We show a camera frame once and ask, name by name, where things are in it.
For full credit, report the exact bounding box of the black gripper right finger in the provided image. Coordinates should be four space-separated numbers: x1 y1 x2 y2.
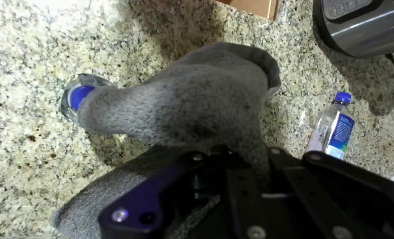
261 149 394 239

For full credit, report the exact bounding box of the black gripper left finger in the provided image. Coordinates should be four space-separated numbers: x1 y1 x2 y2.
98 149 252 239

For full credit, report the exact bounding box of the grey cloth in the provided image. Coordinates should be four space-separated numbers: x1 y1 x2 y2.
49 42 283 239

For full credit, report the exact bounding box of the plastic water bottle blue cap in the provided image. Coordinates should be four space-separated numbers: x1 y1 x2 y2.
304 91 357 162
58 72 114 128

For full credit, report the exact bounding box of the silver black kitchen appliance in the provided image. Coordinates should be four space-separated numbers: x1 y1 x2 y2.
312 0 394 59

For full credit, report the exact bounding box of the rectangular wooden board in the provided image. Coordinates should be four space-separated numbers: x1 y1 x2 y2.
218 0 281 23

